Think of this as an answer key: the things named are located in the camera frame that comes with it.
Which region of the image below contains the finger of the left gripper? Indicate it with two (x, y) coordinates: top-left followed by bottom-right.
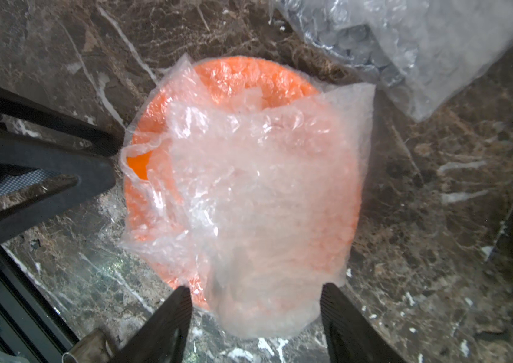
(0, 88), (121, 157)
(0, 130), (116, 245)

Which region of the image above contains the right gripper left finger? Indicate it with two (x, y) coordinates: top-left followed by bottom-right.
(111, 286), (193, 363)

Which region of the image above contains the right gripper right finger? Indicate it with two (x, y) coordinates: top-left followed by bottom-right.
(320, 283), (406, 363)

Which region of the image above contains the orange dinner plate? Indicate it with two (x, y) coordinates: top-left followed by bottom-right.
(123, 55), (362, 312)

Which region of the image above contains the bubble wrap around orange plate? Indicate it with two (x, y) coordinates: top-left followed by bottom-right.
(119, 53), (377, 340)

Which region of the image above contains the bubble wrapped plate left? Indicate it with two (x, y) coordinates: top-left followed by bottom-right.
(269, 0), (513, 122)

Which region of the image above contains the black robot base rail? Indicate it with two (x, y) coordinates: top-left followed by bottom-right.
(0, 249), (79, 362)

